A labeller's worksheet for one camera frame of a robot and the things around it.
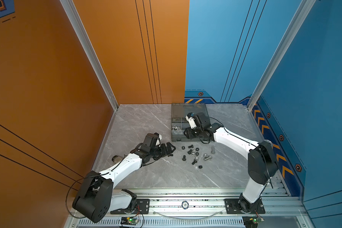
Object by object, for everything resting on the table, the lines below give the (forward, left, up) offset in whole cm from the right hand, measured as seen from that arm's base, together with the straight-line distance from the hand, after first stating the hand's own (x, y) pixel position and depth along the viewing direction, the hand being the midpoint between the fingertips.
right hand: (185, 132), depth 89 cm
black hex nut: (-4, +1, -13) cm, 13 cm away
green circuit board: (-44, +30, -13) cm, 55 cm away
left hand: (-10, +9, -3) cm, 14 cm away
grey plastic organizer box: (+13, +4, -7) cm, 15 cm away
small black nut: (-17, -9, -12) cm, 23 cm away
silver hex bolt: (-11, -15, -11) cm, 22 cm away
